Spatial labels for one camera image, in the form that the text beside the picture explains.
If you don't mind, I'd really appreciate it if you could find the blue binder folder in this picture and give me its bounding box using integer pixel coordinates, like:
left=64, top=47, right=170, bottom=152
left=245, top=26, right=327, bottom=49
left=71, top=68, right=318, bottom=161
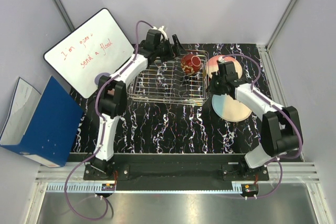
left=1, top=77, right=83, bottom=168

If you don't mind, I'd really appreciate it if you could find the cream pink plate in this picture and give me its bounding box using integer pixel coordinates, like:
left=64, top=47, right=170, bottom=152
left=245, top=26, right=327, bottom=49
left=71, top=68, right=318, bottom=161
left=206, top=55, right=243, bottom=80

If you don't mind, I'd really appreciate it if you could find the pink plastic cup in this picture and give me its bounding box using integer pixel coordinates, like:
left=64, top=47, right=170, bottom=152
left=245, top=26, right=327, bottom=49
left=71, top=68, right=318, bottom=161
left=107, top=89, right=115, bottom=95

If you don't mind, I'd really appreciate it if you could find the white dry-erase board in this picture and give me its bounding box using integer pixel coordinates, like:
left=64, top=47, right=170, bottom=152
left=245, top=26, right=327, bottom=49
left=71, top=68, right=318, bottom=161
left=44, top=8, right=134, bottom=99

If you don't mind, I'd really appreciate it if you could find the red floral ceramic bowl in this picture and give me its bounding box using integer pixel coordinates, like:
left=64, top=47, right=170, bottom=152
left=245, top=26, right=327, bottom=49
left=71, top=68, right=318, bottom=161
left=181, top=54, right=202, bottom=76

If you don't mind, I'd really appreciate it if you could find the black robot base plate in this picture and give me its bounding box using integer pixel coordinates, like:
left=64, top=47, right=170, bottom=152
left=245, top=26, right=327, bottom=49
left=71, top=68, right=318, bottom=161
left=83, top=153, right=269, bottom=185

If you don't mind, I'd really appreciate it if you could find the white slotted cable duct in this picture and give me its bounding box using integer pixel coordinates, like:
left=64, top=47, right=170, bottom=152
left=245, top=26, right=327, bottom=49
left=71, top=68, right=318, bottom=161
left=46, top=181, right=257, bottom=194

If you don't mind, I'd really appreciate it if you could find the wire dish rack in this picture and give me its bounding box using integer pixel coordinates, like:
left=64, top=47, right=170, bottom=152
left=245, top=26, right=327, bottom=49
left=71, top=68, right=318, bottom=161
left=128, top=50, right=209, bottom=106

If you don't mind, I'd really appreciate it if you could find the teal plate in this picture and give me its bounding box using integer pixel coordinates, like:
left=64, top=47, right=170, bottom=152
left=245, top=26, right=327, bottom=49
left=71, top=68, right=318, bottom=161
left=212, top=95, right=252, bottom=122

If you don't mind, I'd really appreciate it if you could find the black marble pattern mat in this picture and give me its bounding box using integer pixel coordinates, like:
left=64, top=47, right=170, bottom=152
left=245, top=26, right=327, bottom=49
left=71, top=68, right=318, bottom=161
left=70, top=44, right=272, bottom=154

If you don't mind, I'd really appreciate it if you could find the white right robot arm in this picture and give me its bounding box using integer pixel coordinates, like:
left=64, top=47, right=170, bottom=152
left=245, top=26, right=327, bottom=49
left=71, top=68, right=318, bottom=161
left=208, top=60, right=303, bottom=180

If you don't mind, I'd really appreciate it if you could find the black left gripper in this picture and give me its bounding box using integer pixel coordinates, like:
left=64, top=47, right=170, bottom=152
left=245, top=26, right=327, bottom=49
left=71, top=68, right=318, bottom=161
left=154, top=35, right=187, bottom=63

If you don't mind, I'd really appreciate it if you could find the lilac plastic cup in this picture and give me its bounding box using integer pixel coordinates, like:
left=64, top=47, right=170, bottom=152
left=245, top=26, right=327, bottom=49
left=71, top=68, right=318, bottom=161
left=95, top=72, right=110, bottom=86

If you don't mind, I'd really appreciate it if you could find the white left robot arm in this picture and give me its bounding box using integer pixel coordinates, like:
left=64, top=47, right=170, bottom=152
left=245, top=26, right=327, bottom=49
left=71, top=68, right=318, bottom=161
left=90, top=28, right=187, bottom=180

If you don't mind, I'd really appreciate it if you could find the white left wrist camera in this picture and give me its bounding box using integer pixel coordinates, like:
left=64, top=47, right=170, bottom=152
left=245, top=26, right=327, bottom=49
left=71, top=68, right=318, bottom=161
left=152, top=26, right=168, bottom=41

